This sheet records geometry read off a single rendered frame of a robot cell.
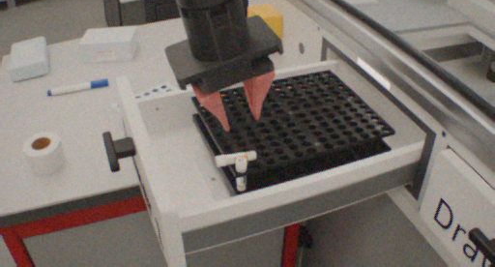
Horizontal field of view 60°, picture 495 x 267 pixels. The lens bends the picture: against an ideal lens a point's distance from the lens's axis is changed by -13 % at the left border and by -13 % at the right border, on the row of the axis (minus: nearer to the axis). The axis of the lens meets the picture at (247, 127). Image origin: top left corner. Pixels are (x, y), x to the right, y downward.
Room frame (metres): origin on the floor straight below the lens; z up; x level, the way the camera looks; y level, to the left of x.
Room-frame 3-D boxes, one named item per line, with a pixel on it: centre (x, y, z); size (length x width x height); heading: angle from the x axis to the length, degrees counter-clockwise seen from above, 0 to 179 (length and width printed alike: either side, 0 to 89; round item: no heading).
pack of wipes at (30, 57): (0.96, 0.53, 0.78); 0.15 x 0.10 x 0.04; 23
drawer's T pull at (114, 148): (0.45, 0.15, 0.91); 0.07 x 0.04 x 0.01; 22
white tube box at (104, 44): (1.00, 0.33, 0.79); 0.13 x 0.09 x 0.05; 92
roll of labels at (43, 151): (0.60, 0.35, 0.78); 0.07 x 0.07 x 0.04
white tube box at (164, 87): (0.72, 0.17, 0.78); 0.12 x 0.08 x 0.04; 131
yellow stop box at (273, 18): (0.88, -0.03, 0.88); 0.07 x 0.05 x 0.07; 22
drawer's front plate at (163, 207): (0.46, 0.13, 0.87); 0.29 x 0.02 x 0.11; 22
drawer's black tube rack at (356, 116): (0.53, -0.06, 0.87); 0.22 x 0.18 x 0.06; 112
